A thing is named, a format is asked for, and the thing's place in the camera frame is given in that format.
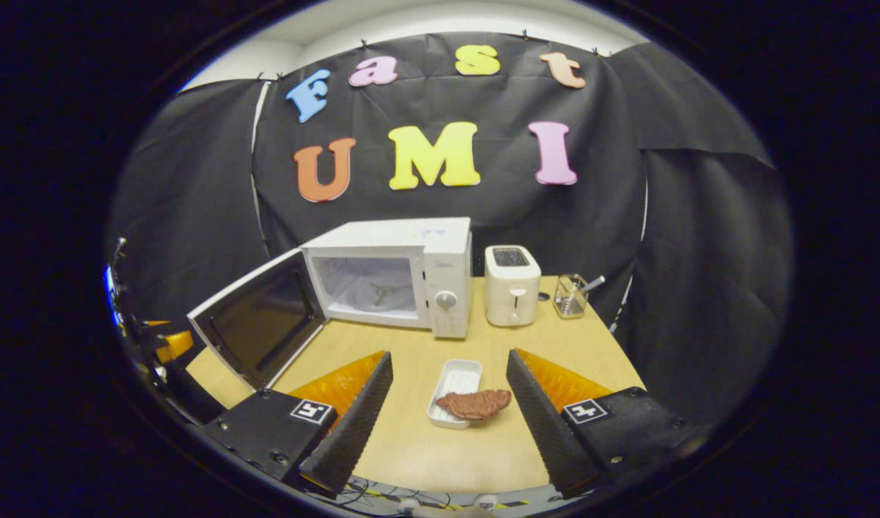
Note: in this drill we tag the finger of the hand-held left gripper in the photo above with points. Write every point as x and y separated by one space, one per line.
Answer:
175 345

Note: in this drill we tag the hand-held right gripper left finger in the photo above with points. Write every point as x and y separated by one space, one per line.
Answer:
353 432

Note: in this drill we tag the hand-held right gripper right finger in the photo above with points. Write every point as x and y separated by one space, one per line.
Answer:
547 432

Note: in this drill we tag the brown steak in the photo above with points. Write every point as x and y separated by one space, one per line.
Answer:
475 404

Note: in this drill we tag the white microwave oven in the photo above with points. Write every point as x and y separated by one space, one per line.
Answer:
389 237

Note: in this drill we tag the white rectangular tray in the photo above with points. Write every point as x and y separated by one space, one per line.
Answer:
457 378

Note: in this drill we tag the white toaster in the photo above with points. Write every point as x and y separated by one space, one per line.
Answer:
511 295

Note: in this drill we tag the metal utensil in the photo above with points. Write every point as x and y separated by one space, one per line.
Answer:
592 285

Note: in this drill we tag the black backdrop cloth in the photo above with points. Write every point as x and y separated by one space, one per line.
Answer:
483 201

